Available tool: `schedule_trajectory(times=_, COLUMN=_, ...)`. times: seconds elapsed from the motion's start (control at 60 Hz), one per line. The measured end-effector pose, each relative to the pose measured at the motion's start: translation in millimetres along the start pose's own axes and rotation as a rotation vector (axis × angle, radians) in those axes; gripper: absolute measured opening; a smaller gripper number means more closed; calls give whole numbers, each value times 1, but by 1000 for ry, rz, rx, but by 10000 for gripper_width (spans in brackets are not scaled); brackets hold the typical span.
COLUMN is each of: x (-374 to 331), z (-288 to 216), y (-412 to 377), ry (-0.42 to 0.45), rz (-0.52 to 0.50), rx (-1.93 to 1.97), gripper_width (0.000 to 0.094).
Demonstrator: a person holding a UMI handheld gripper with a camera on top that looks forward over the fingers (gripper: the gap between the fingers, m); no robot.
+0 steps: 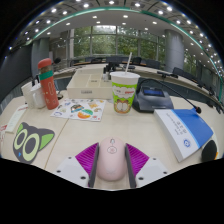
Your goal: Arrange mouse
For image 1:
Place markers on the group of dark office chairs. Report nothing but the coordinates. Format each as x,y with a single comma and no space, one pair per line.
148,63

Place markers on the blue and white book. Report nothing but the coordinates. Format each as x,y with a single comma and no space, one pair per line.
186,131

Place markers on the black handheld microphone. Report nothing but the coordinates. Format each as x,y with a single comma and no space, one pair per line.
209,151

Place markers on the pink computer mouse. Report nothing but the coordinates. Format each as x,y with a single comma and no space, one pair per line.
111,160

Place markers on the colourful sticker sheet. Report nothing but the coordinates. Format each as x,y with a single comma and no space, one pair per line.
80,110

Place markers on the red bottle with green band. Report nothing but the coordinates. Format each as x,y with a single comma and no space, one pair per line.
49,90

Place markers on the white document with red heading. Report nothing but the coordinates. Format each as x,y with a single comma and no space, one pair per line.
16,117

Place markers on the beige cardboard box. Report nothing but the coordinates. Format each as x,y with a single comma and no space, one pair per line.
88,85

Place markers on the printed paper cup with straw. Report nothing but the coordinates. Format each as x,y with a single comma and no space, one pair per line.
123,96

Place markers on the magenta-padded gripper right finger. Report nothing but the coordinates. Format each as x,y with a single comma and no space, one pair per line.
151,170

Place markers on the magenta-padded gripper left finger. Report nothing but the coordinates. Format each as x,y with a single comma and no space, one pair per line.
70,170

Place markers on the black green cat-face mouse pad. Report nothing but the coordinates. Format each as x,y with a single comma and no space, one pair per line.
31,141

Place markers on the stack of white paper cups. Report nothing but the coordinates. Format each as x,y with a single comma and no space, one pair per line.
26,95

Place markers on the group of ceiling lights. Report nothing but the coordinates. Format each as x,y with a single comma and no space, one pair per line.
86,5

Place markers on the long curved conference desk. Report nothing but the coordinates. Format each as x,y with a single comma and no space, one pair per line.
150,71

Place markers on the dark gooseneck conference microphone unit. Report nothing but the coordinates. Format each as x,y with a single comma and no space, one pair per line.
57,60
151,98

